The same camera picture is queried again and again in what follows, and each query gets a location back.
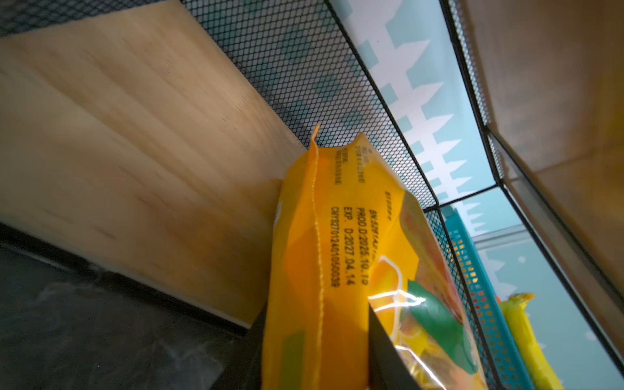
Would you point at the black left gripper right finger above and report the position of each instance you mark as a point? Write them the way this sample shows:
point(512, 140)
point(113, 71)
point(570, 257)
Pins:
point(387, 370)

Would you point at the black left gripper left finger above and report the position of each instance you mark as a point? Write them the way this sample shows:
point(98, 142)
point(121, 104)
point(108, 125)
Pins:
point(244, 370)

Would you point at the yellow snack bag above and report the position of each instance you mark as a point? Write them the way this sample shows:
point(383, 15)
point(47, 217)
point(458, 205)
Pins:
point(347, 236)

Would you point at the teal plastic basket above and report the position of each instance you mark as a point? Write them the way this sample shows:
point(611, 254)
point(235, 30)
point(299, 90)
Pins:
point(501, 361)

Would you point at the yellow banana bunch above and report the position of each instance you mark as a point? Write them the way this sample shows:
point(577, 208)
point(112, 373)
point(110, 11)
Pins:
point(537, 366)

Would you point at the black wire two-tier shelf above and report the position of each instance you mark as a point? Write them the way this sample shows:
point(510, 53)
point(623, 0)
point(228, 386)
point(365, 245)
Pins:
point(144, 145)

